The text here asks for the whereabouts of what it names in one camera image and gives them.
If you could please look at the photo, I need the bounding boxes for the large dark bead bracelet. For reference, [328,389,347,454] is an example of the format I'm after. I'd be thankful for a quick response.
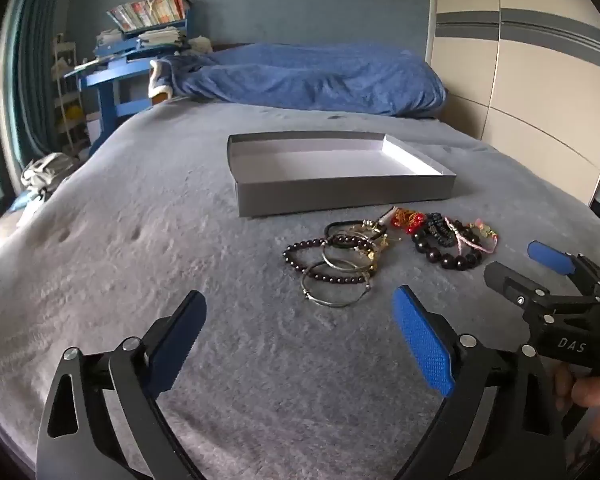
[411,227,484,272]

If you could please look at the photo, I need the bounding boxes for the dark blue bead bracelet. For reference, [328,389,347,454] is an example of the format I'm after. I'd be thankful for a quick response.
[424,212,462,249]

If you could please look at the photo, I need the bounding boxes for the white shelf rack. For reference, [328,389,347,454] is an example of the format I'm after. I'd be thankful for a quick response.
[51,34,90,155]

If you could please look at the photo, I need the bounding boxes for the row of books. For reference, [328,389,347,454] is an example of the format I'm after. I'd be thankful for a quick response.
[106,0,193,32]

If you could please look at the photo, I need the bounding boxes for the white stuffed toy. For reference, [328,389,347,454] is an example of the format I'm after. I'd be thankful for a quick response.
[186,36,215,57]

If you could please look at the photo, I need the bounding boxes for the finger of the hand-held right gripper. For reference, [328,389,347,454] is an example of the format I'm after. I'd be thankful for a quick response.
[527,241,600,302]
[484,261,599,317]

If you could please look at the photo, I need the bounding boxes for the pile of grey clothes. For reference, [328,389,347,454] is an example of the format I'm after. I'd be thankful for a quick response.
[19,152,82,197]

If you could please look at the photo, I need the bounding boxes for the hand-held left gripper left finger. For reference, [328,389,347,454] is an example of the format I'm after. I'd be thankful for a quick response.
[36,290,207,480]

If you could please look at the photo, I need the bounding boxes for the gold chain bracelet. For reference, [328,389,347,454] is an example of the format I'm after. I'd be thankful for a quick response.
[332,220,392,275]

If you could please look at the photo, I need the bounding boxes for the thin silver bangle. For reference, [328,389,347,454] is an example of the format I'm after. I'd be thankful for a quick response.
[301,260,373,309]
[322,241,377,274]

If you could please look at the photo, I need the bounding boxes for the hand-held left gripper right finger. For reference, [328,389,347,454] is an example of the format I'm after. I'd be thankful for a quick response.
[391,285,566,480]

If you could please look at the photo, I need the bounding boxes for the grey bed cover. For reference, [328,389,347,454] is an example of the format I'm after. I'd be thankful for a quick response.
[0,100,600,480]

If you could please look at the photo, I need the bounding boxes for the pink cord bracelet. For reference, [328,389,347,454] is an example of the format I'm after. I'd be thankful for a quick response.
[444,216,499,257]

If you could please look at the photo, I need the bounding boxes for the green bead bracelet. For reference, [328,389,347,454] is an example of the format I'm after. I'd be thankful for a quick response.
[467,217,501,242]

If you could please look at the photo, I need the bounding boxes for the black hair tie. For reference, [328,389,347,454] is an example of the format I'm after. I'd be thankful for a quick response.
[325,220,387,242]

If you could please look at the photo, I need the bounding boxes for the small dark red bead bracelet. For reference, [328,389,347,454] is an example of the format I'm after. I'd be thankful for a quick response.
[282,239,373,285]

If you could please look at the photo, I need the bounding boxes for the blue wooden desk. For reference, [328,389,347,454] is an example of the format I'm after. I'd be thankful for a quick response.
[64,19,192,158]

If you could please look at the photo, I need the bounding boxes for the shallow grey cardboard box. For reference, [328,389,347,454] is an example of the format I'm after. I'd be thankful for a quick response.
[227,131,456,219]

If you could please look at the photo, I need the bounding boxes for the teal curtain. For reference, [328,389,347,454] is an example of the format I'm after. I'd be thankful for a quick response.
[0,0,83,163]

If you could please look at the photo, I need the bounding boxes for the person's right hand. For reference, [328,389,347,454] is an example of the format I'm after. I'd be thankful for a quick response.
[552,365,600,441]

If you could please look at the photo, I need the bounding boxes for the stack of papers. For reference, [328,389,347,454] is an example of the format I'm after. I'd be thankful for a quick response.
[136,27,189,52]

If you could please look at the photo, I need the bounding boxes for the beige wardrobe with grey stripes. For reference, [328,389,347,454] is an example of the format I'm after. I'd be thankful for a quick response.
[424,0,600,207]

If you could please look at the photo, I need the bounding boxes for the blue blanket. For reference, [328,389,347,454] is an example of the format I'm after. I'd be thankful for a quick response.
[149,42,449,119]

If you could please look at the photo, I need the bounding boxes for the red and gold bracelet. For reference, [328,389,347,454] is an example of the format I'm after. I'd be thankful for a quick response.
[391,208,427,235]

